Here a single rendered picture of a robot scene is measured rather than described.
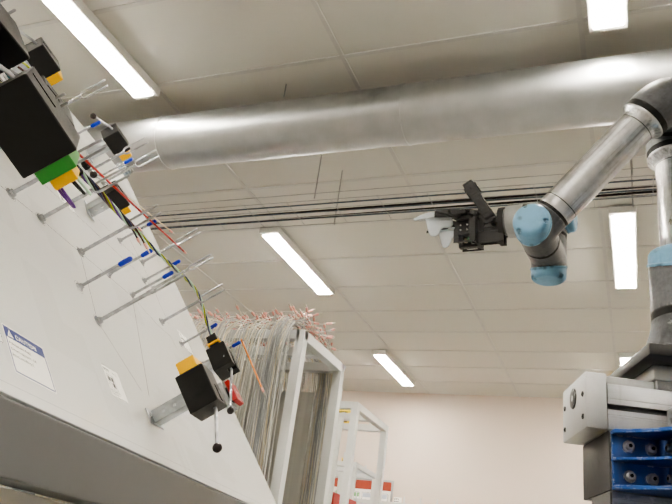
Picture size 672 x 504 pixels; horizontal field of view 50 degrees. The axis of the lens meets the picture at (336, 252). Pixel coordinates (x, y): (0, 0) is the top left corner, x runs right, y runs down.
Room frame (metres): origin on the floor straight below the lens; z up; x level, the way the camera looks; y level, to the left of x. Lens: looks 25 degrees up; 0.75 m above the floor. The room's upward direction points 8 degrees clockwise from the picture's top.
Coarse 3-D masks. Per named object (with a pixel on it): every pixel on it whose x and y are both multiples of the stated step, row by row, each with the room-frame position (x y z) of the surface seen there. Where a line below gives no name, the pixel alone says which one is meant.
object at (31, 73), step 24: (24, 72) 0.61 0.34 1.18; (0, 96) 0.61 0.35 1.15; (24, 96) 0.61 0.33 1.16; (48, 96) 0.64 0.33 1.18; (0, 120) 0.62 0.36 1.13; (24, 120) 0.63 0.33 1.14; (48, 120) 0.63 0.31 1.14; (0, 144) 0.64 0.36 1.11; (24, 144) 0.64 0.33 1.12; (48, 144) 0.65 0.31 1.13; (72, 144) 0.65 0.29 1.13; (24, 168) 0.66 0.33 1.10
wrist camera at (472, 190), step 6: (468, 186) 1.45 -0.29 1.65; (474, 186) 1.45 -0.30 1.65; (468, 192) 1.46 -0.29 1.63; (474, 192) 1.45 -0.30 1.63; (480, 192) 1.47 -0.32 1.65; (474, 198) 1.45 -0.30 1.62; (480, 198) 1.45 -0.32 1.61; (480, 204) 1.45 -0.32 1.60; (486, 204) 1.44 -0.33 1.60; (480, 210) 1.45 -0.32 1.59; (486, 210) 1.44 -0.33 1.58; (486, 216) 1.45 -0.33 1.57
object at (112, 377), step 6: (102, 366) 0.93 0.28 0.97; (108, 372) 0.94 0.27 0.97; (114, 372) 0.97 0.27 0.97; (108, 378) 0.93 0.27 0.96; (114, 378) 0.96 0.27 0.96; (114, 384) 0.95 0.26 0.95; (120, 384) 0.97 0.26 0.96; (114, 390) 0.94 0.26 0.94; (120, 390) 0.96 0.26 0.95; (120, 396) 0.95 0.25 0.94; (126, 396) 0.97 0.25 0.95; (126, 402) 0.96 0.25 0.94
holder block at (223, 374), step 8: (216, 344) 1.37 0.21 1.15; (224, 344) 1.36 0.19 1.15; (208, 352) 1.37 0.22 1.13; (216, 352) 1.36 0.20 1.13; (224, 352) 1.36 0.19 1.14; (216, 360) 1.36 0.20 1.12; (224, 360) 1.35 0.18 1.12; (232, 360) 1.35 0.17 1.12; (216, 368) 1.35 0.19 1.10; (224, 368) 1.36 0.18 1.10; (232, 368) 1.37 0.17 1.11; (224, 376) 1.38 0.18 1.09
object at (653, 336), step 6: (666, 306) 1.12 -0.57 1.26; (654, 312) 1.14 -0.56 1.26; (660, 312) 1.13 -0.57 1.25; (666, 312) 1.12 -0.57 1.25; (654, 318) 1.15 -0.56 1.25; (660, 318) 1.13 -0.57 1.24; (666, 318) 1.12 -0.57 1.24; (654, 324) 1.14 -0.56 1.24; (660, 324) 1.13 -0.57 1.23; (666, 324) 1.11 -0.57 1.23; (654, 330) 1.14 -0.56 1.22; (660, 330) 1.12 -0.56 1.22; (666, 330) 1.11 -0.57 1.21; (654, 336) 1.13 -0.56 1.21; (660, 336) 1.12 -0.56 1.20; (666, 336) 1.11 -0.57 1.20; (648, 342) 1.15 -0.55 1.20; (654, 342) 1.13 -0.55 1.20; (660, 342) 1.12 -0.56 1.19; (666, 342) 1.11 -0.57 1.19
